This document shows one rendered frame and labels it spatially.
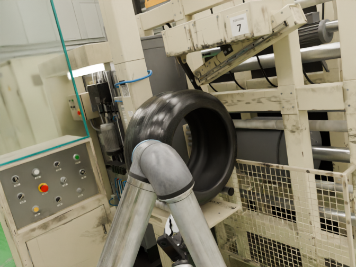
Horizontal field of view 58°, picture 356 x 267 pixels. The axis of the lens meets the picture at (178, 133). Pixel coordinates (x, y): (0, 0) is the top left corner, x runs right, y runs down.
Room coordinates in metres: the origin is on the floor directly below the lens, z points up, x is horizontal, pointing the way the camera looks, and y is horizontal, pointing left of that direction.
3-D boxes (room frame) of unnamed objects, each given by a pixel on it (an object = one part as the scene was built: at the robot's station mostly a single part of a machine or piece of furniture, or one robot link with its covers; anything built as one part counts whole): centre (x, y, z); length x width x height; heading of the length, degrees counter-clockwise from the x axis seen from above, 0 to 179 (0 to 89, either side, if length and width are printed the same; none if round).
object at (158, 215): (1.52, 0.12, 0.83); 0.36 x 0.09 x 0.06; 38
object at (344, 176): (1.63, -0.39, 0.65); 0.90 x 0.02 x 0.70; 38
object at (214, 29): (1.69, -0.30, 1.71); 0.61 x 0.25 x 0.15; 38
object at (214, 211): (1.61, 0.01, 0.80); 0.37 x 0.36 x 0.02; 128
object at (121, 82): (1.80, 0.18, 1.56); 0.19 x 0.19 x 0.06; 38
